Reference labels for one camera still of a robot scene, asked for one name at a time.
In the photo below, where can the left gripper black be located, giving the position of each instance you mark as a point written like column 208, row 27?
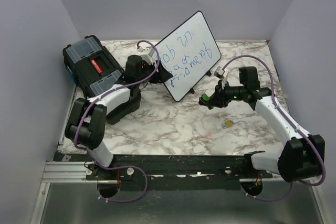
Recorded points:
column 161, row 75

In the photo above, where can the white whiteboard black frame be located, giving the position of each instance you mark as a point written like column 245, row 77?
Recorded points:
column 189, row 52

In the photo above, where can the green black whiteboard eraser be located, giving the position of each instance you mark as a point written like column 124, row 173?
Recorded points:
column 203, row 100

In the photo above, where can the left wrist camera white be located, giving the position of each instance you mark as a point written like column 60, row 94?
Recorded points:
column 148, row 54

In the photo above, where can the aluminium extrusion frame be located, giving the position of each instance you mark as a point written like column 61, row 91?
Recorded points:
column 56, row 171

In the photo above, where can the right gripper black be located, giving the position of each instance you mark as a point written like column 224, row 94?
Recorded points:
column 220, row 96

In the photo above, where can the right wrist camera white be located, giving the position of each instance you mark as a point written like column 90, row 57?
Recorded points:
column 222, row 75

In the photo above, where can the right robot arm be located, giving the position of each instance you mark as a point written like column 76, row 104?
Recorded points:
column 302, row 152

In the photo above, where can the yellow grey small connector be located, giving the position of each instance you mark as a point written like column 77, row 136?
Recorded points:
column 227, row 124

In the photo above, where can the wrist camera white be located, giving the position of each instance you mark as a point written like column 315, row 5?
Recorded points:
column 222, row 75
column 148, row 54

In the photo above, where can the black plastic toolbox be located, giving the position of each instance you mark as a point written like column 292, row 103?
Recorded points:
column 94, row 70

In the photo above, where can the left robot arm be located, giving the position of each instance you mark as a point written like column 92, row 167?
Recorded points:
column 87, row 121

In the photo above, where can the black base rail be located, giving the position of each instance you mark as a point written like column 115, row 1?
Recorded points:
column 162, row 172

